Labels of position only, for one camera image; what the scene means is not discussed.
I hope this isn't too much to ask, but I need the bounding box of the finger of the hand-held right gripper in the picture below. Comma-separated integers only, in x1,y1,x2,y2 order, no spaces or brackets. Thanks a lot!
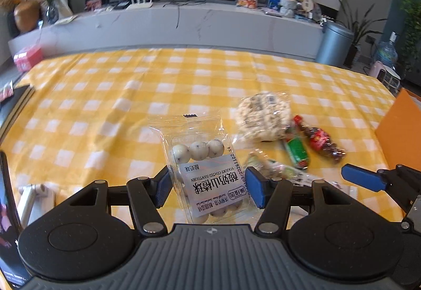
341,163,421,234

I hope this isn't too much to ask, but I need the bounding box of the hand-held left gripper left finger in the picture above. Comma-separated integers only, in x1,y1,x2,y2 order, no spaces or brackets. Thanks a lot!
57,165,173,235

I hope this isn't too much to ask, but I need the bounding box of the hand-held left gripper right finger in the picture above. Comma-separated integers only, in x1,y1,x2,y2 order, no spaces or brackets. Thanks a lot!
245,166,362,235

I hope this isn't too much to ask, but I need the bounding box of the clear green snack packet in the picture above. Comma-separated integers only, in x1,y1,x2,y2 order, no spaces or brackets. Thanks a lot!
245,152,329,187

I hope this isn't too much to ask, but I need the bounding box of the white ball candy packet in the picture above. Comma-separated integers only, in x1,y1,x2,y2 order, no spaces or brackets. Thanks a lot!
148,114,252,225

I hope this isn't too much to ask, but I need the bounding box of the green bottle shaped snack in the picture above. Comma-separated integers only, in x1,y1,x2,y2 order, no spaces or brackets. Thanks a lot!
283,132,311,170

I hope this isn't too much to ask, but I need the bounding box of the cola bottle shaped snack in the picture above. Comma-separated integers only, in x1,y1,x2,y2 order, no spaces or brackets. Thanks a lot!
293,115,347,164

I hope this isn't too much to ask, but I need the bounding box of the orange cardboard box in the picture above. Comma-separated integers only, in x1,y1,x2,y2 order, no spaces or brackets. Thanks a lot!
375,88,421,212

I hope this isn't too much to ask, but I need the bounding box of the puffed rice cake packet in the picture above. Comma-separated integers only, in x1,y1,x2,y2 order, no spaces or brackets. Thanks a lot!
235,91,293,143

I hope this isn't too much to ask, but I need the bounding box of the yellow checked tablecloth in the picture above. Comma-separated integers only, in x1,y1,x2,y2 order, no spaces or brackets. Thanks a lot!
0,47,408,231

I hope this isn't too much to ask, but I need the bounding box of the pink space heater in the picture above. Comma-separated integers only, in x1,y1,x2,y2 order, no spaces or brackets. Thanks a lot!
370,61,402,93

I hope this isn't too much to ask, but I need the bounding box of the blue water jug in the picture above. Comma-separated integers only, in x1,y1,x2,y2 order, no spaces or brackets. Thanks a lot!
375,32,398,69

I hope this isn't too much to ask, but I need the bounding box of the white phone stand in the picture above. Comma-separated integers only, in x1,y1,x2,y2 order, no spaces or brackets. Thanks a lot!
16,183,58,228

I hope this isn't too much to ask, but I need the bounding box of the grey blue pedal bin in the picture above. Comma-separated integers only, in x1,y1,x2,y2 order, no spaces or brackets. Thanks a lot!
316,21,355,67

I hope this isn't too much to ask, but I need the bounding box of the long leaf potted plant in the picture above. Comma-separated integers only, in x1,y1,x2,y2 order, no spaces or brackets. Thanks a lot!
335,0,384,68

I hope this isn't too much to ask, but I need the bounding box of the phone with lit screen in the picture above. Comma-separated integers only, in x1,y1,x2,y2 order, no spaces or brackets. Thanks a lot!
0,150,23,290

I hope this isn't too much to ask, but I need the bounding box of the trailing pothos plant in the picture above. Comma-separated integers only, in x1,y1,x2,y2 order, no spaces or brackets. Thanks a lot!
399,0,421,64

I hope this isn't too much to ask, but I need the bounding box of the white marble television console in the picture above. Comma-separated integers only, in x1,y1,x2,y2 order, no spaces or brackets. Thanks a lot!
8,1,324,62

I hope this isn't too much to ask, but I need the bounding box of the glass display plate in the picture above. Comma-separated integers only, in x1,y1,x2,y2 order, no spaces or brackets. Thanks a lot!
311,2,323,23

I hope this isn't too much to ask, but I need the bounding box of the black notebook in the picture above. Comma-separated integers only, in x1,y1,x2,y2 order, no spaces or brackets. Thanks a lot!
0,84,36,133

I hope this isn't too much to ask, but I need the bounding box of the small red packet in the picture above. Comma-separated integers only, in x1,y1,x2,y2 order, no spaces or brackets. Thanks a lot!
0,80,14,101

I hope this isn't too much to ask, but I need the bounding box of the pink box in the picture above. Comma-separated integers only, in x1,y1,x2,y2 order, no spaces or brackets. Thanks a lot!
13,44,45,73

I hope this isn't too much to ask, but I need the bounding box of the sheet of paper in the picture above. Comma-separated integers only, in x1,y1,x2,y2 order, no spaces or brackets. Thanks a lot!
54,14,79,26

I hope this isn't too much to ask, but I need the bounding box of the brown woven jar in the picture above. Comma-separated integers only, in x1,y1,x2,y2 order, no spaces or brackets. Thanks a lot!
13,0,42,32

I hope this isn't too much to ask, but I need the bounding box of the black cable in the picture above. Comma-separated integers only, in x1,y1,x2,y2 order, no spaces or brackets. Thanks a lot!
163,0,211,29

